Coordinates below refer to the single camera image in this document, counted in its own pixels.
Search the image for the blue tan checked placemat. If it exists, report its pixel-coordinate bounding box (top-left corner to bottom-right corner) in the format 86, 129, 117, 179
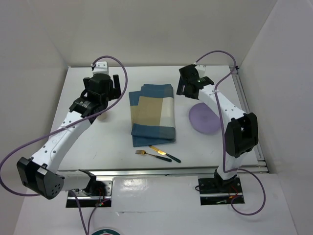
129, 84, 176, 147

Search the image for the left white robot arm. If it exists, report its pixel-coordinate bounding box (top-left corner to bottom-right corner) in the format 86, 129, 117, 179
17, 73, 121, 200

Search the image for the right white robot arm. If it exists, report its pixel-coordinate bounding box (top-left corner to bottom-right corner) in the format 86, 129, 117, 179
177, 64, 258, 192

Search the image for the purple plate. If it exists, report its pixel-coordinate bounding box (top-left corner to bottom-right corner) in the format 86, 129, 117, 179
188, 103, 221, 135

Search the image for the beige paper cup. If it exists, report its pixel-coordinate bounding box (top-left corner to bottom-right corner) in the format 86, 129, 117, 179
97, 112, 108, 122

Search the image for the green round sticker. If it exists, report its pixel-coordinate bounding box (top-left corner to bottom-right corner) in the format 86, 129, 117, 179
91, 228, 121, 235

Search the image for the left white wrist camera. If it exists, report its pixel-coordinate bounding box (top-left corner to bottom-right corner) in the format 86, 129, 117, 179
92, 61, 109, 75

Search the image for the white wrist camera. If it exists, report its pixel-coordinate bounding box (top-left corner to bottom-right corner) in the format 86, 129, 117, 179
92, 61, 109, 75
195, 65, 206, 77

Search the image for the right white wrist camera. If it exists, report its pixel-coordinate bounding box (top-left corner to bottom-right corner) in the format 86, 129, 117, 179
195, 65, 206, 77

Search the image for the gold knife green handle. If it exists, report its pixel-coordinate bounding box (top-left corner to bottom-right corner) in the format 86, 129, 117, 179
149, 145, 181, 163

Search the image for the gold fork green handle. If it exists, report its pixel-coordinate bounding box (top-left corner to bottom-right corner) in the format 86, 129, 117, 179
135, 150, 172, 162

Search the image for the aluminium front rail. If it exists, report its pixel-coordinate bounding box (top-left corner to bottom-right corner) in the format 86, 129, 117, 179
58, 166, 267, 177

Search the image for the aluminium rail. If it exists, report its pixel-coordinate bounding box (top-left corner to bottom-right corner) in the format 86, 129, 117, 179
58, 166, 267, 177
230, 66, 268, 173

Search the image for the aluminium right side rail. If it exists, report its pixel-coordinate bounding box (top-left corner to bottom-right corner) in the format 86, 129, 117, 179
230, 66, 268, 173

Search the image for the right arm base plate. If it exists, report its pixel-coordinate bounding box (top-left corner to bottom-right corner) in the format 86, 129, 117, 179
195, 177, 245, 206

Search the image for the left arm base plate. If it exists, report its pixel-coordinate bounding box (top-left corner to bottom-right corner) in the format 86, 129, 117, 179
73, 177, 113, 208

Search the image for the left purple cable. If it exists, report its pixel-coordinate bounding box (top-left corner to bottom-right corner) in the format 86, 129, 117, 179
0, 55, 129, 235

